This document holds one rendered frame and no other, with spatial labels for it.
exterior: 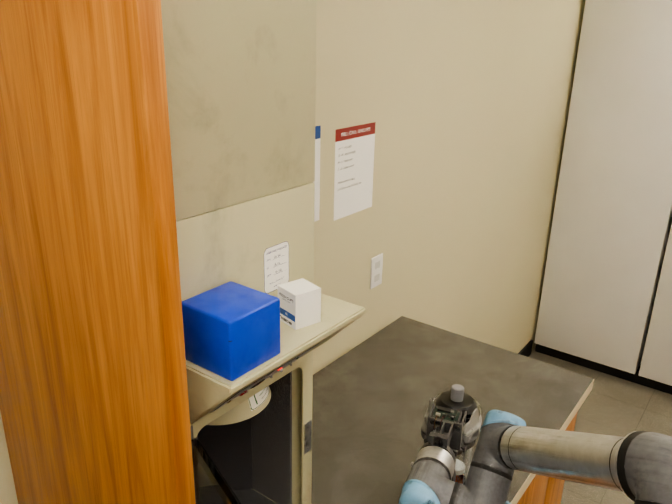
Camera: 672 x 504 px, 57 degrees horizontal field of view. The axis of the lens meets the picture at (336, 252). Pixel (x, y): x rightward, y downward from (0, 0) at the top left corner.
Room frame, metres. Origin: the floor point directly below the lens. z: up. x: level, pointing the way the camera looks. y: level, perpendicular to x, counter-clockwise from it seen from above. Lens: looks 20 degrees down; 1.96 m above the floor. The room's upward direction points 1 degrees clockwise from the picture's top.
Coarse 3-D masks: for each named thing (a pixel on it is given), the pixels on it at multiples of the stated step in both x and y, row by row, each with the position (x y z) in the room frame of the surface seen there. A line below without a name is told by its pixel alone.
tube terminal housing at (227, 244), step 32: (288, 192) 0.97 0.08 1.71; (192, 224) 0.81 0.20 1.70; (224, 224) 0.86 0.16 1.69; (256, 224) 0.91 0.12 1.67; (288, 224) 0.97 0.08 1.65; (192, 256) 0.81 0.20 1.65; (224, 256) 0.86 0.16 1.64; (256, 256) 0.91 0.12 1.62; (192, 288) 0.81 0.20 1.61; (256, 288) 0.91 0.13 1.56
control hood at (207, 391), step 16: (336, 304) 0.97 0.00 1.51; (352, 304) 0.97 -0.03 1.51; (336, 320) 0.91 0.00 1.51; (352, 320) 0.93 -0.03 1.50; (288, 336) 0.85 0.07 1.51; (304, 336) 0.85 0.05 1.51; (320, 336) 0.86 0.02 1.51; (288, 352) 0.80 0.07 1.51; (192, 368) 0.75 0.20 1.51; (256, 368) 0.75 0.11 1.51; (272, 368) 0.77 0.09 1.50; (192, 384) 0.75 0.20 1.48; (208, 384) 0.73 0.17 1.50; (224, 384) 0.72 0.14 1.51; (240, 384) 0.72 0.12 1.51; (192, 400) 0.75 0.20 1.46; (208, 400) 0.73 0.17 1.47; (224, 400) 0.73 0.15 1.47; (192, 416) 0.75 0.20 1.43
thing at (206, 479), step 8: (192, 440) 0.75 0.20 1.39; (200, 448) 0.73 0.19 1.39; (200, 456) 0.72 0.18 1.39; (200, 464) 0.72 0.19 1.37; (208, 464) 0.70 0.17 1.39; (200, 472) 0.72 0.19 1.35; (208, 472) 0.70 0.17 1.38; (216, 472) 0.68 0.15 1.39; (200, 480) 0.73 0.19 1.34; (208, 480) 0.70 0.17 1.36; (216, 480) 0.67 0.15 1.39; (200, 488) 0.73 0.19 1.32; (208, 488) 0.70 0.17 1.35; (216, 488) 0.67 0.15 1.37; (224, 488) 0.65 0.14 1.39; (200, 496) 0.73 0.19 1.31; (208, 496) 0.70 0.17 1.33; (216, 496) 0.67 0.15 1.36; (224, 496) 0.65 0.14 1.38; (232, 496) 0.64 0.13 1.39
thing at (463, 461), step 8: (432, 400) 1.20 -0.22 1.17; (480, 408) 1.17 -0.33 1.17; (472, 448) 1.16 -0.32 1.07; (464, 456) 1.14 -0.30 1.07; (456, 464) 1.13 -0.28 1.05; (464, 464) 1.14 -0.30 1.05; (456, 472) 1.13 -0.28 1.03; (464, 472) 1.14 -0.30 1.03; (456, 480) 1.13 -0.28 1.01; (464, 480) 1.14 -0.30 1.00
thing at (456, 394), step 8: (456, 384) 1.19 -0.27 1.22; (448, 392) 1.21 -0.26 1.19; (456, 392) 1.17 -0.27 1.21; (440, 400) 1.18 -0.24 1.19; (448, 400) 1.17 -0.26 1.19; (456, 400) 1.17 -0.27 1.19; (464, 400) 1.18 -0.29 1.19; (472, 400) 1.18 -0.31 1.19; (456, 408) 1.15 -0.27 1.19; (464, 408) 1.15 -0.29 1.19; (472, 408) 1.15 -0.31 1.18
